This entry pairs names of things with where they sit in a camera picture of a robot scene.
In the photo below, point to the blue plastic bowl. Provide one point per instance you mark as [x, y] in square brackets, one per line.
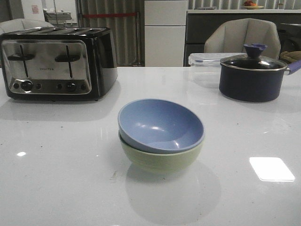
[159, 126]

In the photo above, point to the green plastic bowl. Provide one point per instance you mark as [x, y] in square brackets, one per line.
[160, 163]

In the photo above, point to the clear plastic food container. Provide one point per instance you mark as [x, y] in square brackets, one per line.
[205, 68]

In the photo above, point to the white refrigerator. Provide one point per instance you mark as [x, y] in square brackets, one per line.
[164, 32]

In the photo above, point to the dark blue saucepan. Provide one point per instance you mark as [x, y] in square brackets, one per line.
[253, 85]

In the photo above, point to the beige upholstered chair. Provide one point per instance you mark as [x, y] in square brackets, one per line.
[231, 36]

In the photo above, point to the glass pot lid blue knob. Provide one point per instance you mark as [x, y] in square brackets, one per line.
[253, 60]

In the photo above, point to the red barrier tape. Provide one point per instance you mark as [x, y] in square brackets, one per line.
[109, 15]

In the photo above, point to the black and silver toaster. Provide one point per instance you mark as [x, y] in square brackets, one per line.
[58, 64]

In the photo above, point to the fruit plate on counter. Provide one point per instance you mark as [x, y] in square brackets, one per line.
[249, 4]

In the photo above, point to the olive cloth right edge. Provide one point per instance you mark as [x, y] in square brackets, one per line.
[290, 57]

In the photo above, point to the white armchair left background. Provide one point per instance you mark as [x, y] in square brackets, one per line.
[21, 24]

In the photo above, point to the dark kitchen counter cabinet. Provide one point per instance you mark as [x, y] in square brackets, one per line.
[201, 24]

